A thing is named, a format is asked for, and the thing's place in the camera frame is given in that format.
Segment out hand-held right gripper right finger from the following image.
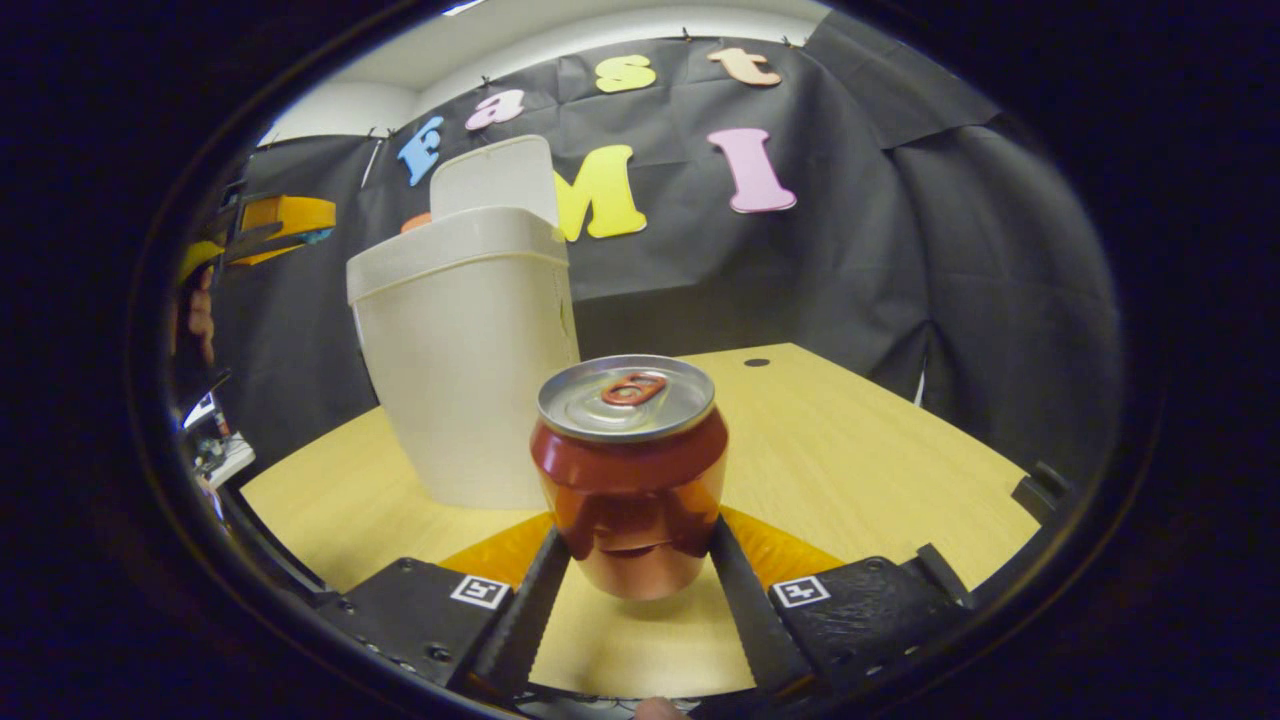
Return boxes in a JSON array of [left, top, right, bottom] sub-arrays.
[[708, 506, 976, 696]]

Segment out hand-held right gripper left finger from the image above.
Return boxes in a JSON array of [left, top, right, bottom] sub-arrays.
[[320, 514, 573, 701]]

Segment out red pop can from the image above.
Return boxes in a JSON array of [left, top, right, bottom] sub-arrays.
[[530, 355, 730, 601]]

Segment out white desktop garbage bin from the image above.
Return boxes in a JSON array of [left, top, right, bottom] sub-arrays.
[[346, 135, 581, 511]]

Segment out wooden desktop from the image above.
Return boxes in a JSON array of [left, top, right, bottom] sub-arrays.
[[240, 343, 1041, 699]]

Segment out white side table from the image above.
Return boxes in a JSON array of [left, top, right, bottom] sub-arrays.
[[195, 430, 256, 489]]

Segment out black backdrop cloth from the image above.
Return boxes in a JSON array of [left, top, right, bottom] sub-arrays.
[[215, 38, 1123, 481]]

